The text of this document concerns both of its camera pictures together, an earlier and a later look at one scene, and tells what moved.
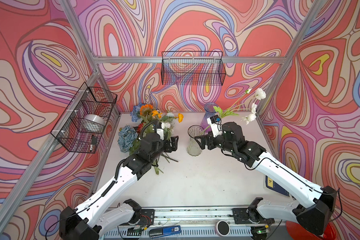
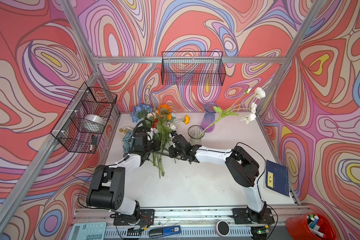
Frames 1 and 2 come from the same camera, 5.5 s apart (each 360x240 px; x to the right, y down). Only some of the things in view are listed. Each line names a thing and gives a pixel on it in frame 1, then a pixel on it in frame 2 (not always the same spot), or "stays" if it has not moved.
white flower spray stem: [261, 95] stays
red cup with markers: [296, 232] stays
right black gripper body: [221, 143] -> [174, 152]
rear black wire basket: [193, 68] stays
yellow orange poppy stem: [180, 115] -> [186, 120]
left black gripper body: [160, 149] -> [150, 147]
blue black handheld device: [157, 232] stays
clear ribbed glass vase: [193, 148] stays
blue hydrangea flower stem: [135, 112] stays
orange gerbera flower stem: [145, 109] -> [163, 109]
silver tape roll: [94, 123] stays
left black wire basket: [81, 125] stays
